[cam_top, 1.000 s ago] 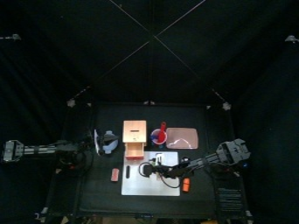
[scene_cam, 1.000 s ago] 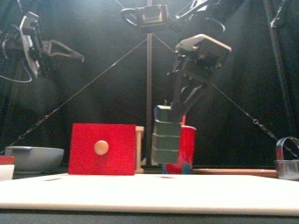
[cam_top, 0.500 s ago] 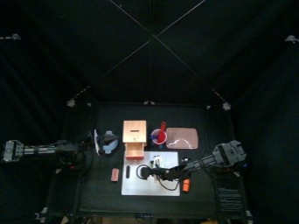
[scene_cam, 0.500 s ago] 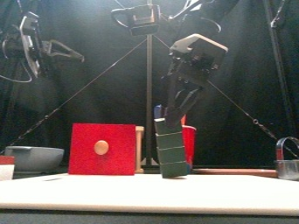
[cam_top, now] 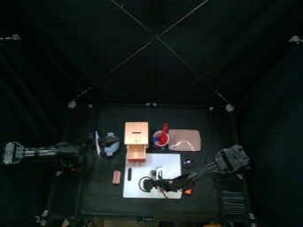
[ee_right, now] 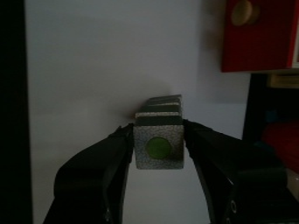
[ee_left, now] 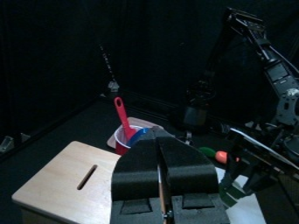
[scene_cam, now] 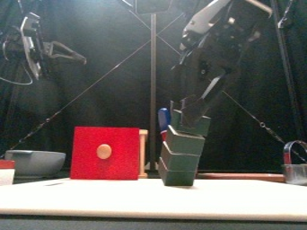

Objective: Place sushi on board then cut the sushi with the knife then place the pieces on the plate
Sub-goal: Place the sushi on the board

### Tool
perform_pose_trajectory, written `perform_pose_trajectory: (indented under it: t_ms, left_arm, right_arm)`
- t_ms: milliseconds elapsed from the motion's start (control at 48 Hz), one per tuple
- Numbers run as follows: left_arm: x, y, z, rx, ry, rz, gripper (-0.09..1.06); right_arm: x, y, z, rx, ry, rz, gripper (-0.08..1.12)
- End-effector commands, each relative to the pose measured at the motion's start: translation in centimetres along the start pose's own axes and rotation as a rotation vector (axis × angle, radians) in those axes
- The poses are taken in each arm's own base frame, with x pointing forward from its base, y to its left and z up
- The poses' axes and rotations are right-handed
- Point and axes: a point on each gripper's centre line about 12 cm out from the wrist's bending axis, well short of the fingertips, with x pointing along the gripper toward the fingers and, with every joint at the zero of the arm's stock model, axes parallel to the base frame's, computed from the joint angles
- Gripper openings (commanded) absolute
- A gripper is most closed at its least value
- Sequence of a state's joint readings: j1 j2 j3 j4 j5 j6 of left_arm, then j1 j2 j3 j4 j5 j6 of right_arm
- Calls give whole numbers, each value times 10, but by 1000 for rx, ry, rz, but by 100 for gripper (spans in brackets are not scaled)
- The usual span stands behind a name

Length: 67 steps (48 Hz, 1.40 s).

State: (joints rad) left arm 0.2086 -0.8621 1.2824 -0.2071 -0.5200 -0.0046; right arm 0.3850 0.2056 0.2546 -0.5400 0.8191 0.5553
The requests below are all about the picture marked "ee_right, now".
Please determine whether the white cutting board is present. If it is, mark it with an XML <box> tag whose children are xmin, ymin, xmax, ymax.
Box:
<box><xmin>23</xmin><ymin>0</ymin><xmax>253</xmax><ymax>224</ymax></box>

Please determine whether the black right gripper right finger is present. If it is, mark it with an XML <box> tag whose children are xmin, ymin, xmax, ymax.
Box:
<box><xmin>182</xmin><ymin>118</ymin><xmax>299</xmax><ymax>224</ymax></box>

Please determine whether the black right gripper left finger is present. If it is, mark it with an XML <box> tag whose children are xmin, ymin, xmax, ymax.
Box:
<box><xmin>42</xmin><ymin>123</ymin><xmax>136</xmax><ymax>224</ymax></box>

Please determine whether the beige wooden block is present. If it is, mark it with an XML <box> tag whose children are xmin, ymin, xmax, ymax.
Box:
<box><xmin>267</xmin><ymin>73</ymin><xmax>299</xmax><ymax>89</ymax></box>

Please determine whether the toy sushi roll green centre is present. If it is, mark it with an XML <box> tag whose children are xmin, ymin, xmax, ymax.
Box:
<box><xmin>132</xmin><ymin>94</ymin><xmax>185</xmax><ymax>171</ymax></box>

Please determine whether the red box with wooden knob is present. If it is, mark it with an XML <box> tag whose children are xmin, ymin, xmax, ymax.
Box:
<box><xmin>221</xmin><ymin>0</ymin><xmax>299</xmax><ymax>74</ymax></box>

